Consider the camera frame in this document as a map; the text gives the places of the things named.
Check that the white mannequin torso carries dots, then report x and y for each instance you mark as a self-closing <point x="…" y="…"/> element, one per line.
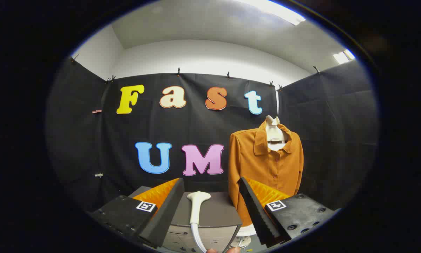
<point x="274" y="131"/>

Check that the row of black clips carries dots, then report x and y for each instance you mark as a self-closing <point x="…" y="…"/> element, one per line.
<point x="178" y="72"/>

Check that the grey drawer cabinet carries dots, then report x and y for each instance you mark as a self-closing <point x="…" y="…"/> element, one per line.
<point x="219" y="211"/>

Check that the orange button shirt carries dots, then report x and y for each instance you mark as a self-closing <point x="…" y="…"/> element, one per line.
<point x="266" y="168"/>

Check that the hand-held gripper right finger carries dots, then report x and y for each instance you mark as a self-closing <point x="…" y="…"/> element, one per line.
<point x="254" y="207"/>

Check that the long ceiling light panel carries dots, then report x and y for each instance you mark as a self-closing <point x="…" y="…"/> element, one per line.
<point x="277" y="8"/>

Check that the small ceiling light panel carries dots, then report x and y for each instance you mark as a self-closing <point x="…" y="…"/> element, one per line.
<point x="343" y="56"/>

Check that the black backdrop cloth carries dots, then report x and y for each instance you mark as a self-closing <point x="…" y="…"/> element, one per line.
<point x="196" y="130"/>

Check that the white garment steamer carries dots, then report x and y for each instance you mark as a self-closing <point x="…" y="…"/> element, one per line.
<point x="196" y="207"/>

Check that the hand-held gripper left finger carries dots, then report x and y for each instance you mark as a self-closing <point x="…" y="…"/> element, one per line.
<point x="168" y="211"/>

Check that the dark clothes hanger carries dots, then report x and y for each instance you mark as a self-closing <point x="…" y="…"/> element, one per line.
<point x="277" y="142"/>

